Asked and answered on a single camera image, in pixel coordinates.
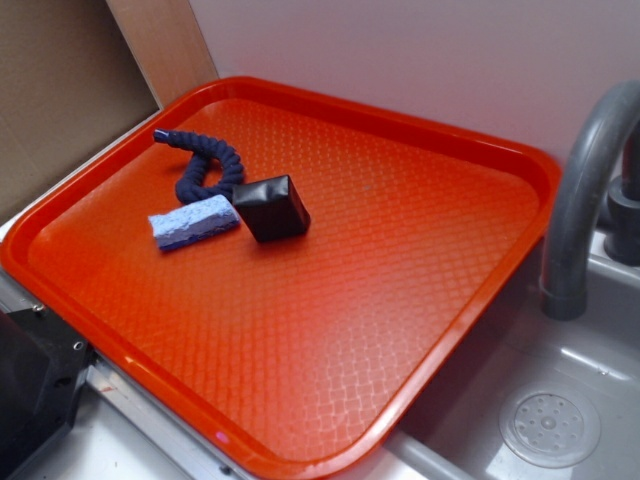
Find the grey curved faucet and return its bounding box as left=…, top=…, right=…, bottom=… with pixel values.
left=540, top=80, right=639, bottom=320

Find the dark grey faucet handle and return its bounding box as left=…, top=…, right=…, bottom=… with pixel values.
left=604, top=126, right=639, bottom=266

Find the black rectangular block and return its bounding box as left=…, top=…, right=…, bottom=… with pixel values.
left=232, top=175, right=311, bottom=243

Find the dark blue twisted rope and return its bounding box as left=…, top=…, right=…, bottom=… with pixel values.
left=153, top=128, right=243, bottom=205

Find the light blue sponge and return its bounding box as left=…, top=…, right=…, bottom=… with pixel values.
left=148, top=195, right=240, bottom=251

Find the brown cardboard panel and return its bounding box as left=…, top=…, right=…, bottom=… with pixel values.
left=1, top=1, right=217, bottom=221

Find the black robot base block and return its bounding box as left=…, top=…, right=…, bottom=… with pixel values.
left=1, top=309, right=93, bottom=479

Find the round sink drain strainer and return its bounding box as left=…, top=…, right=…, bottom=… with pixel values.
left=498, top=382, right=601, bottom=469

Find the orange plastic tray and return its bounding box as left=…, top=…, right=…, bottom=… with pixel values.
left=1, top=77, right=560, bottom=479

